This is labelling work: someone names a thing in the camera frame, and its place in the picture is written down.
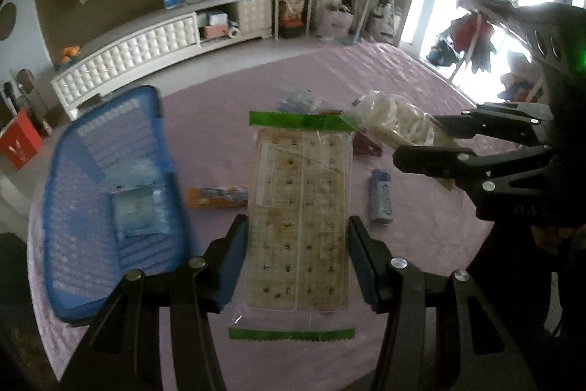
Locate round wall decoration lower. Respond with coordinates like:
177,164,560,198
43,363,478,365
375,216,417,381
0,2,17,42

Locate white tufted tv cabinet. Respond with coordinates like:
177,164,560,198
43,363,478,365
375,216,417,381
52,0,273,120

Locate oranges on plate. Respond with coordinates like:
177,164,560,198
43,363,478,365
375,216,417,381
60,45,81,64

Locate clear grey biscuit bag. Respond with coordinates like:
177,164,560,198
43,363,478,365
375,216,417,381
278,90,324,114

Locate white pink shopping bag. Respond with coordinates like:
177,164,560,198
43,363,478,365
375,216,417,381
317,6,353,39

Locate white ring cookies bag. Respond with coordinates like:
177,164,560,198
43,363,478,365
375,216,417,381
341,90,458,149

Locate dark maroon snack packet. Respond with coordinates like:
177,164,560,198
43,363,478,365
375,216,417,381
353,132,382,158

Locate clothes drying rack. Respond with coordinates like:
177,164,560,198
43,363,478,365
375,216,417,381
425,0,513,73

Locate white roll in cabinet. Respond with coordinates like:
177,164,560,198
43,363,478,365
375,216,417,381
229,26,240,39

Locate clear blue candy bag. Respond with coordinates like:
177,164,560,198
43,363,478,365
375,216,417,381
103,158,171,240

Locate orange long snack bar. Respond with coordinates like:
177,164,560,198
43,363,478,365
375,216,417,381
186,185,248,209

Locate small blue wafer packet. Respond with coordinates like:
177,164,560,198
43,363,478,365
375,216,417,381
370,169,393,224

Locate blue plastic basket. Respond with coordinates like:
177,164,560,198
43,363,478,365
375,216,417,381
42,85,192,327

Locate green edged cracker pack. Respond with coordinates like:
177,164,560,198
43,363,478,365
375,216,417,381
229,111,356,342

